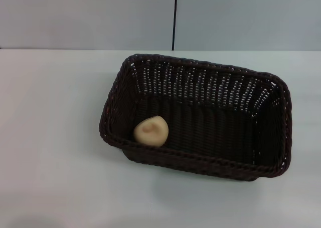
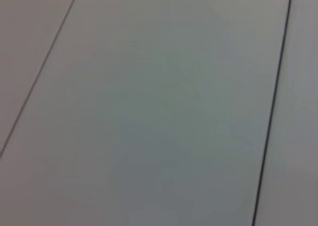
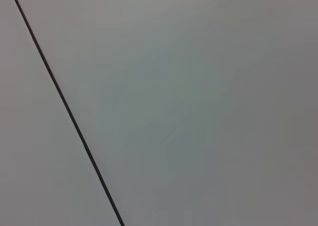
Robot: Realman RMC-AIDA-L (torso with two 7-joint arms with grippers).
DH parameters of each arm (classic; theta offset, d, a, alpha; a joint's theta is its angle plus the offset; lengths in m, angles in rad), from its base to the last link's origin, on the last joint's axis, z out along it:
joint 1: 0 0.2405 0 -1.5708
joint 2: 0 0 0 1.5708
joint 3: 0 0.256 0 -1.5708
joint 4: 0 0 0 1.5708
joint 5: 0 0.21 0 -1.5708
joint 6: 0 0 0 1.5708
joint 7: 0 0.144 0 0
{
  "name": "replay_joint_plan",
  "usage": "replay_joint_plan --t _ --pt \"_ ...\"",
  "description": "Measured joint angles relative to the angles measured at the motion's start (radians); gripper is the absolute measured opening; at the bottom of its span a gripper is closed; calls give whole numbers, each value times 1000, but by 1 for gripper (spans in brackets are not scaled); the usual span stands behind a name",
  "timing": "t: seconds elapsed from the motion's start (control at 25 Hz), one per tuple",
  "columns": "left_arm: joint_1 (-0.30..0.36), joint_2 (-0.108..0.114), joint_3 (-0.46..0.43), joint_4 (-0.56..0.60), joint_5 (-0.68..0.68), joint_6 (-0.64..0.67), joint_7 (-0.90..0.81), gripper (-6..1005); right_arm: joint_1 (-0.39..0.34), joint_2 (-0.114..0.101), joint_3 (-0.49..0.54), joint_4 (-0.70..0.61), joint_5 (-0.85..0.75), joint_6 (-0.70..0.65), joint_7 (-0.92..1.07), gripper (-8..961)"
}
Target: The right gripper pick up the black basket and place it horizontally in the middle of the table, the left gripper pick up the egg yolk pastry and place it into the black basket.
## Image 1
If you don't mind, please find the dark brown woven basket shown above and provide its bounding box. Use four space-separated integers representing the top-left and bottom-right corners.
99 53 293 182

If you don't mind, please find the round beige bread bun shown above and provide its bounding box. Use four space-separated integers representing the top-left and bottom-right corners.
133 115 169 147

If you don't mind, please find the black vertical wall seam strip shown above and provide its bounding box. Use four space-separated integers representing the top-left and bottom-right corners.
171 0 179 51

